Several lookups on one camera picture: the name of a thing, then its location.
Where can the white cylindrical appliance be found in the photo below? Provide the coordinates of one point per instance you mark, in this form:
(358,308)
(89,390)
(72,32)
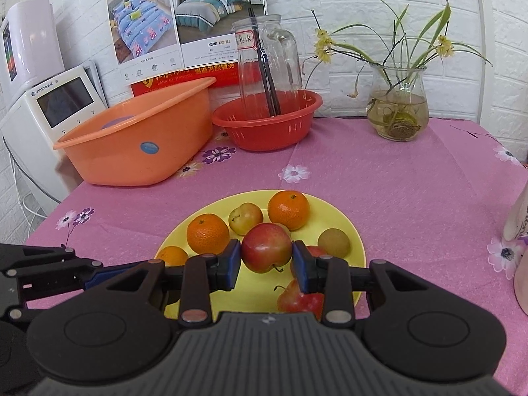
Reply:
(30,51)

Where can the red apple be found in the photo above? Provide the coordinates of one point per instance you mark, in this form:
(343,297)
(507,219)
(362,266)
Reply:
(265,247)

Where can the pink floral tablecloth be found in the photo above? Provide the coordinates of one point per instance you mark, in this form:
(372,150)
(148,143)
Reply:
(435,206)

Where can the white tumbler cup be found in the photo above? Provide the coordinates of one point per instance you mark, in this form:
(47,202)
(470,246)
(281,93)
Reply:
(515,230)

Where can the mandarin back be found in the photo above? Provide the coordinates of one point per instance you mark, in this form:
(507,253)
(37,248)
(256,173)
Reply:
(289,208)

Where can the bedding advertisement poster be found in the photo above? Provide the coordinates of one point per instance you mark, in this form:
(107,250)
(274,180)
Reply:
(160,37)

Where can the mandarin middle left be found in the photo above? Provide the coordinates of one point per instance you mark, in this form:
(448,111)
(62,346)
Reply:
(207,234)

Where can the yellow plate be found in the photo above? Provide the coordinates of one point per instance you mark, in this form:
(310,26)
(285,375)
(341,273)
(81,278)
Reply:
(259,292)

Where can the round brown pear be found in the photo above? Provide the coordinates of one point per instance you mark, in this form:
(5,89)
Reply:
(335,242)

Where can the orange plastic basin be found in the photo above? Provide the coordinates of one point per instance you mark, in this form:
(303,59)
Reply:
(143,140)

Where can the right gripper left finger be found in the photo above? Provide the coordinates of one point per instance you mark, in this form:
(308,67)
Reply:
(205,274)

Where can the mandarin front left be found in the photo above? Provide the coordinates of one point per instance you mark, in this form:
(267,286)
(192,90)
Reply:
(173,256)

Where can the glass pitcher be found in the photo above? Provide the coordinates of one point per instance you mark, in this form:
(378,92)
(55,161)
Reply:
(281,48)

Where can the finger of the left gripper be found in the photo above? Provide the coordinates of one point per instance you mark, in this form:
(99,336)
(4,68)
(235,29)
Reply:
(104,273)

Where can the glass vase with plant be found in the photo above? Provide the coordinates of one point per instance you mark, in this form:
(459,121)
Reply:
(397,108)

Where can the red plastic colander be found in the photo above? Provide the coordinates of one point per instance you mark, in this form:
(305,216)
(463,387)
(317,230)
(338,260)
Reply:
(268,133)

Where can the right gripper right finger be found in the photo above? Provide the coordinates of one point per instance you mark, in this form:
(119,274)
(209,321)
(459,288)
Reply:
(327,275)

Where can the white device with screen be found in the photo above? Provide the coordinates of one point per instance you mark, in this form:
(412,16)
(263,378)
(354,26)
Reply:
(37,120)

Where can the mandarin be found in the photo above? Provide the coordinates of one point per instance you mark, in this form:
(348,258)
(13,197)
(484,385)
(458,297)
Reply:
(207,234)
(289,208)
(173,256)

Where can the black straws in pitcher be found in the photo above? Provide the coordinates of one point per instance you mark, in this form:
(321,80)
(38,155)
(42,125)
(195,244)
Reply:
(267,80)

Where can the red apple front plate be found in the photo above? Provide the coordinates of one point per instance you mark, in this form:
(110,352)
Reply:
(292,300)

